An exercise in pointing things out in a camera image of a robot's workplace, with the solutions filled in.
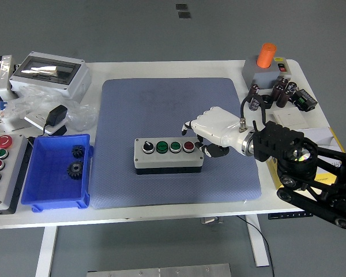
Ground grey enclosure with clear lid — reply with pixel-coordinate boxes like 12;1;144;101
9;51;92;102

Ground thin black cable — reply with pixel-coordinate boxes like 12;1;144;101
236;215;276;277

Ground white wall socket panel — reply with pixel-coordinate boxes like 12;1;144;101
24;111;67;136

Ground grey switch box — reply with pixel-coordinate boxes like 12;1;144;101
242;55;292;89

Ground black table control panel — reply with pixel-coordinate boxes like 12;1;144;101
267;211;315;220

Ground white wall switch panel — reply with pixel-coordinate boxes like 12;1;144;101
272;108;309;130

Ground grey metal plate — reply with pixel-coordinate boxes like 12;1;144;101
86;263;232;277

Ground black and white device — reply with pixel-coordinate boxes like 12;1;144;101
0;55;18;107

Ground black power adapter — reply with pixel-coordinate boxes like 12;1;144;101
43;104;69;135

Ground clear plastic bag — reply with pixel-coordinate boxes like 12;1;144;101
5;85;100;132

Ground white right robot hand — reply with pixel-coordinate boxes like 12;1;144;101
180;106;251;159

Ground grey five-button control box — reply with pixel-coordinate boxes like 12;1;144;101
0;134;32;216

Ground grey four-button control box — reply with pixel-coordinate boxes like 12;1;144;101
133;137;205;175

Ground black ring core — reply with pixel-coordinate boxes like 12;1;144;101
259;94;273;110

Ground small black bevel gear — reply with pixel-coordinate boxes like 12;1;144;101
72;144;86;159

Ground white breaker with blue lever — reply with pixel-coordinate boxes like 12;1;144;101
0;100;32;132

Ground blue plastic bin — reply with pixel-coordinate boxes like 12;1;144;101
20;133;95;213

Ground white table leg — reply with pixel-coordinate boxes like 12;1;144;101
34;226;58;277
245;215;270;268

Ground large black bevel gear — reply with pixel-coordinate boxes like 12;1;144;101
66;160;84;180

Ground black module with green terminal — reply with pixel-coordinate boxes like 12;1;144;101
289;88;318;113

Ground yellow and white cardboard box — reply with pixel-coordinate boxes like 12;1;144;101
266;126;345;190

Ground black capacitor with silver top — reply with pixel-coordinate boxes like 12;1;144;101
249;94;262;112

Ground metal bracket under table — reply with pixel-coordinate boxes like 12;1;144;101
201;216;224;225

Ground grey-blue textured mat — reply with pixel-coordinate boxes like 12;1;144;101
89;77;263;210

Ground orange cylinder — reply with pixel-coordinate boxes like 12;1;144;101
255;43;277;69

